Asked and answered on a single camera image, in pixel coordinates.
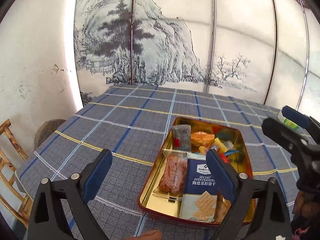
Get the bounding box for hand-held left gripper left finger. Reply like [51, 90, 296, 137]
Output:
[27, 149, 113, 240]

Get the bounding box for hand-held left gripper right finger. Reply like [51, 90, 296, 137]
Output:
[205, 149, 293, 240]

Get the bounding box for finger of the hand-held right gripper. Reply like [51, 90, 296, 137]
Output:
[282, 106, 311, 130]
[262, 117, 308, 152]

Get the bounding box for blue white candy packet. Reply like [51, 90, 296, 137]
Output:
[223, 149, 239, 159]

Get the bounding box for small yellow candy packet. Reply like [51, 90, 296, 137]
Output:
[212, 137, 234, 153]

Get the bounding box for navy light-blue cracker packet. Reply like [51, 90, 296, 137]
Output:
[179, 152, 221, 223]

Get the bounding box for clear orange-print nut packet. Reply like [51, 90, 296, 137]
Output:
[214, 194, 232, 224]

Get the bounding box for orange snack packet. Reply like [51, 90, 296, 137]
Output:
[191, 131, 216, 147]

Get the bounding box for clear sausage snack packet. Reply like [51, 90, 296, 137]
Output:
[153, 148, 188, 198]

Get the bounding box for dark snack packet red label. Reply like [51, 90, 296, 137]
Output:
[171, 124, 192, 153]

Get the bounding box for red metal tin box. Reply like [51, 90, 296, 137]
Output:
[137, 116, 256, 228]

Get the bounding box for person's right forearm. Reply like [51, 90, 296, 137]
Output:
[291, 215, 320, 240]

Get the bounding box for person's right hand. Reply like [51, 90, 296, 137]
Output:
[292, 192, 320, 218]

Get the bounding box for person's left hand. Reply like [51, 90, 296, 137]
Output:
[125, 230, 163, 240]

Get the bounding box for green tissue pack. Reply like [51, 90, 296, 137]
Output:
[277, 111, 299, 131]

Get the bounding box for blue plaid tablecloth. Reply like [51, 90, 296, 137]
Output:
[15, 84, 320, 240]

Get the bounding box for brown round stool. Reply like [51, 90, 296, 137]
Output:
[33, 118, 67, 151]

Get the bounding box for wooden chair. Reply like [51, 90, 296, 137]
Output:
[0, 118, 34, 228]

